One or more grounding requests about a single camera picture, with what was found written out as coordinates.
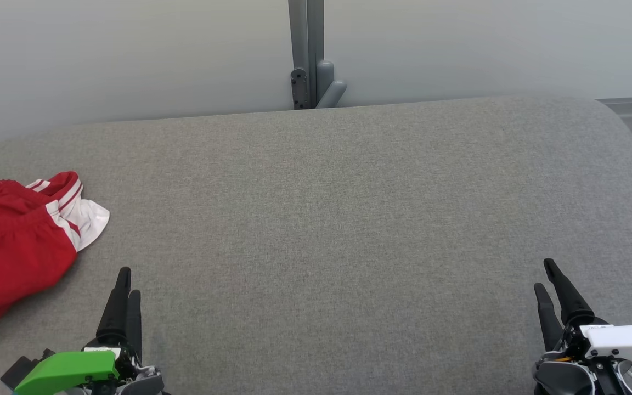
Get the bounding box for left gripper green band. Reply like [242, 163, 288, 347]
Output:
[14, 267, 166, 395]

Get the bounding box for grey fabric sofa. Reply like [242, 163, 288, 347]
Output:
[0, 96, 632, 395]

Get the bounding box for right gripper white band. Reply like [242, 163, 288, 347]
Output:
[533, 258, 632, 395]

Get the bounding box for red white-striped basketball shorts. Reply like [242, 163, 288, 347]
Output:
[0, 204, 78, 335]

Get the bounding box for grey metal post with hinge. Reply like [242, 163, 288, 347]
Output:
[287, 0, 347, 110]

